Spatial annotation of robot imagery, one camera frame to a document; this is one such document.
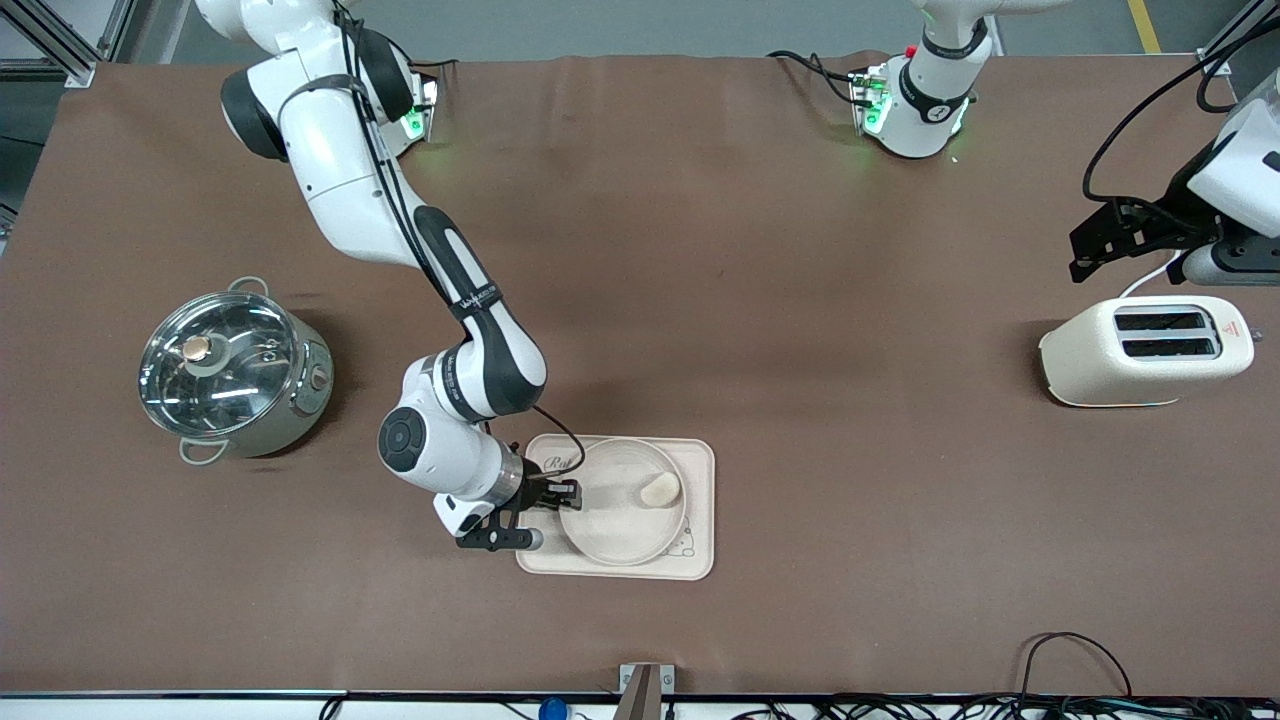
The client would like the round beige plate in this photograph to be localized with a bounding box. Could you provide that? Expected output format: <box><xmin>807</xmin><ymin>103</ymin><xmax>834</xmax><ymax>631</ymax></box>
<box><xmin>558</xmin><ymin>438</ymin><xmax>689</xmax><ymax>568</ymax></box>

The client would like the cream two-slot toaster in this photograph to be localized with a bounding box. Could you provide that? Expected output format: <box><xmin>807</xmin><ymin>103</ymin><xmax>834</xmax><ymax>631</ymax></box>
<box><xmin>1038</xmin><ymin>294</ymin><xmax>1257</xmax><ymax>408</ymax></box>

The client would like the beige rabbit print tray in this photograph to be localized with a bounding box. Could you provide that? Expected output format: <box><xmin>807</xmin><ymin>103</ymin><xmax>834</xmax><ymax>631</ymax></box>
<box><xmin>515</xmin><ymin>433</ymin><xmax>717</xmax><ymax>582</ymax></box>

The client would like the pale green electric pot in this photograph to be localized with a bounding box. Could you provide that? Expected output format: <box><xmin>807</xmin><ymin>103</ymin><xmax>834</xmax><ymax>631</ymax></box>
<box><xmin>137</xmin><ymin>276</ymin><xmax>336</xmax><ymax>467</ymax></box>

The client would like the glass pot lid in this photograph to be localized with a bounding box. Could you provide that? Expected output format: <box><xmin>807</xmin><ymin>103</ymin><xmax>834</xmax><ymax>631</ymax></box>
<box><xmin>138</xmin><ymin>291</ymin><xmax>299</xmax><ymax>438</ymax></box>

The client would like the white toaster cable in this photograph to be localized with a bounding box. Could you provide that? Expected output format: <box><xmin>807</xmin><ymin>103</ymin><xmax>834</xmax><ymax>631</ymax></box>
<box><xmin>1118</xmin><ymin>248</ymin><xmax>1183</xmax><ymax>299</ymax></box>

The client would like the aluminium frame profile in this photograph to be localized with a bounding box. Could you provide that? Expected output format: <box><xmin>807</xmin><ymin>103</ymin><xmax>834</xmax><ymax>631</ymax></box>
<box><xmin>1198</xmin><ymin>0</ymin><xmax>1280</xmax><ymax>77</ymax></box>
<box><xmin>0</xmin><ymin>0</ymin><xmax>136</xmax><ymax>89</ymax></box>

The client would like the metal table bracket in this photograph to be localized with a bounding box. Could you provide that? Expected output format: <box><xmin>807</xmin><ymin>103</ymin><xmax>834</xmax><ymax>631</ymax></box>
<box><xmin>618</xmin><ymin>662</ymin><xmax>675</xmax><ymax>720</ymax></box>

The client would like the black left base cable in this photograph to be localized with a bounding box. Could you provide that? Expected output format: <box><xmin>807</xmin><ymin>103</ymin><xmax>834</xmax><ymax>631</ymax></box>
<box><xmin>768</xmin><ymin>48</ymin><xmax>863</xmax><ymax>106</ymax></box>

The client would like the black looped cable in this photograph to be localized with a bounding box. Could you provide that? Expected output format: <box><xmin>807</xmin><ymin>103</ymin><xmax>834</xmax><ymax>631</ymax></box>
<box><xmin>1015</xmin><ymin>632</ymin><xmax>1134</xmax><ymax>701</ymax></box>

